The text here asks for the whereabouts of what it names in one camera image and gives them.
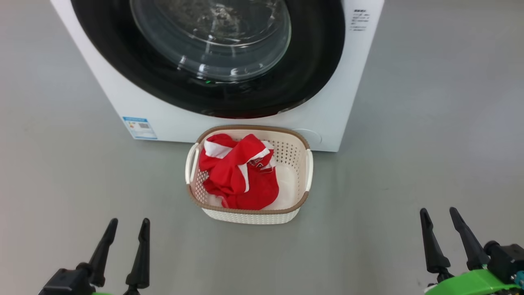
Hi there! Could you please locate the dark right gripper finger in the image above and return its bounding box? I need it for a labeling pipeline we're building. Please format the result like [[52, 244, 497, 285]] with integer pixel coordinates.
[[420, 208, 452, 274], [449, 207, 490, 271]]

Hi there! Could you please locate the blue energy label sticker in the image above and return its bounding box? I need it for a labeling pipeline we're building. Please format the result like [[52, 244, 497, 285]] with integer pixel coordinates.
[[122, 116, 158, 140]]

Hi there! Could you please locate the red and white garment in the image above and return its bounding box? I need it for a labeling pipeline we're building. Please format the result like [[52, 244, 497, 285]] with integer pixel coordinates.
[[199, 133, 280, 210]]

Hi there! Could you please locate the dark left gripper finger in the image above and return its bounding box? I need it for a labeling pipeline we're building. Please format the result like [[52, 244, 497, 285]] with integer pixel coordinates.
[[88, 218, 118, 287], [125, 218, 151, 289]]

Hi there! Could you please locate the black round glass washer door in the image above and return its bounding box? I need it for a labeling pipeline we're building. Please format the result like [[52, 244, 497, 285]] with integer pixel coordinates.
[[70, 0, 346, 119]]

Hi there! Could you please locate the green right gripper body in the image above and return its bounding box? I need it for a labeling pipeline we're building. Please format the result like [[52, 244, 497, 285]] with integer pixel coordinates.
[[424, 268, 520, 295]]

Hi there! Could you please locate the round white filter cover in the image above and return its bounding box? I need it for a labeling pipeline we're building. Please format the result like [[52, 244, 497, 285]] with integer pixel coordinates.
[[291, 129, 323, 145]]

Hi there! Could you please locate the white front-load washing machine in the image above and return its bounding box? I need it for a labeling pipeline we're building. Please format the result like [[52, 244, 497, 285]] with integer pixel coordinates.
[[50, 0, 385, 152]]

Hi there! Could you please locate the cream basket with brown rim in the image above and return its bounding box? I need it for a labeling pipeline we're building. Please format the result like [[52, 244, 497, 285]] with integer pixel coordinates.
[[185, 125, 314, 225]]

